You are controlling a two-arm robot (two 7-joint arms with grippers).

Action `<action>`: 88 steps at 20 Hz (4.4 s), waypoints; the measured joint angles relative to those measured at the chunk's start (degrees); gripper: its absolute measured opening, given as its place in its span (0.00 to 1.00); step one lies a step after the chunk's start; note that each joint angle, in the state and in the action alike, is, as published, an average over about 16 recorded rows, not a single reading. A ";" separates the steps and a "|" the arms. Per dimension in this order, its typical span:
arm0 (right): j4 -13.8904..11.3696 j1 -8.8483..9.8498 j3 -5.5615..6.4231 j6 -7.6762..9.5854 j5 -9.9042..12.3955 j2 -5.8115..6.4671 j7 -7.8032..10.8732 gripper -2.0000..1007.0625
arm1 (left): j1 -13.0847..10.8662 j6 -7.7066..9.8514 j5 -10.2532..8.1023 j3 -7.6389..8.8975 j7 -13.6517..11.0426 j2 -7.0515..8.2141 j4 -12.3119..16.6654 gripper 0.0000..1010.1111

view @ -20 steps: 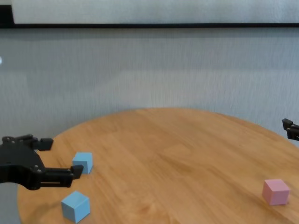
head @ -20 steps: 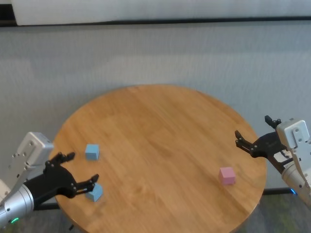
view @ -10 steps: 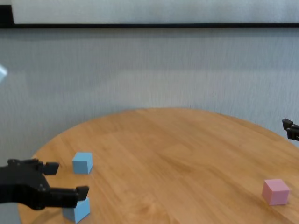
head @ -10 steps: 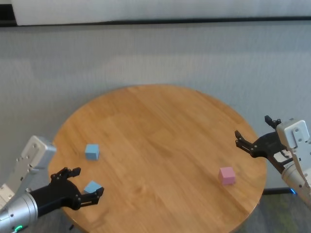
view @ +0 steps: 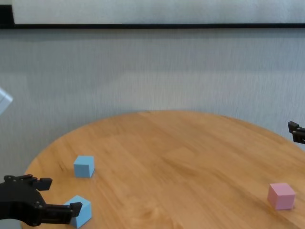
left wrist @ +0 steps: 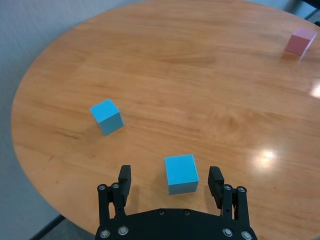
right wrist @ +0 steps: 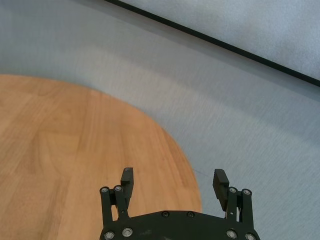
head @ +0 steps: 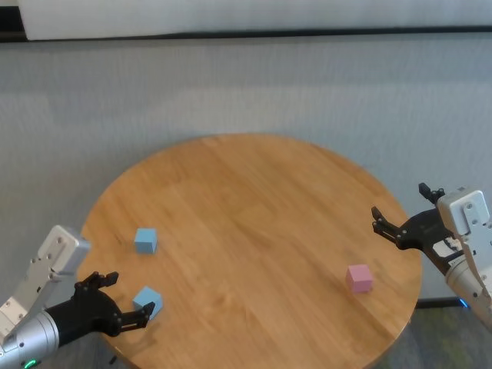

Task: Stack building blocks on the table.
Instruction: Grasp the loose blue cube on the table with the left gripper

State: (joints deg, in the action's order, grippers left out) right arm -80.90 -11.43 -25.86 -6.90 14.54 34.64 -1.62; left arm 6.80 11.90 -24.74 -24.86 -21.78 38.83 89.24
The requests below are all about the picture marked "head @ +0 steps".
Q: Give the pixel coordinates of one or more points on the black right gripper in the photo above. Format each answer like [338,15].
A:
[423,230]

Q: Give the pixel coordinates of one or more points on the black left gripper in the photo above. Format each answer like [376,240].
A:
[84,311]

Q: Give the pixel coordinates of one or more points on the blue cube block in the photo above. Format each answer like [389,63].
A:
[145,241]
[148,296]

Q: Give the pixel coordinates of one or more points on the pink cube block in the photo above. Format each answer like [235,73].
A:
[359,280]

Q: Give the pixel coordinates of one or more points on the black table foot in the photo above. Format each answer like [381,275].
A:
[112,360]

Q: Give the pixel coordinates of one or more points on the black horizontal trim strip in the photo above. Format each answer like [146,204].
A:
[230,34]

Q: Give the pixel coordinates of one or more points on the white wall panel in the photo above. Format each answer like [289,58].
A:
[230,15]

